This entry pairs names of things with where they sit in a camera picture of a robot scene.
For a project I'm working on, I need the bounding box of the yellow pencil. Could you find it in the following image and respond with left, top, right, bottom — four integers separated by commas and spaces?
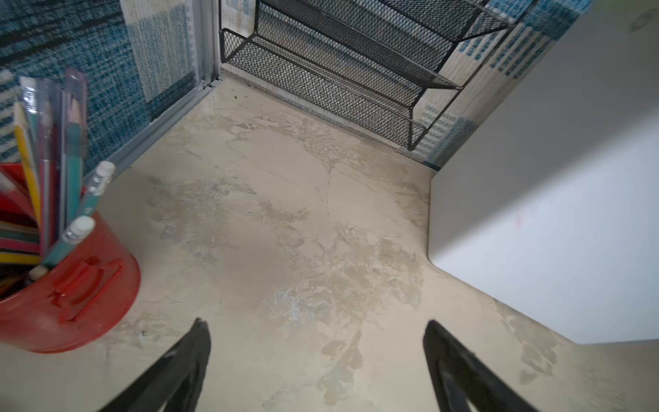
13, 101, 41, 227

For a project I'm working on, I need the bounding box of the green pencil white eraser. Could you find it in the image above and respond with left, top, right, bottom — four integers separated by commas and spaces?
41, 216, 95, 269

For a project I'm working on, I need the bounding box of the red pencil cup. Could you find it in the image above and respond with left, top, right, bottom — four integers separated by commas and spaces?
0, 161, 142, 355

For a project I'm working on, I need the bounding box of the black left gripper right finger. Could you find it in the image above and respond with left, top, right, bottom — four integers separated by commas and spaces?
423, 319, 535, 411

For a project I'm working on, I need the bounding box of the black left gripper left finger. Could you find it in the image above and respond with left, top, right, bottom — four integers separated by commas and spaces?
102, 319, 211, 411

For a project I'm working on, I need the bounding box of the white bin with green liner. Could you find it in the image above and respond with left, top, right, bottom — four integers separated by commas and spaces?
427, 1, 658, 344

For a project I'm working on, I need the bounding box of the black wire mesh shelf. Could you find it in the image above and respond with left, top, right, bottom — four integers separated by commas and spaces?
220, 1, 511, 150

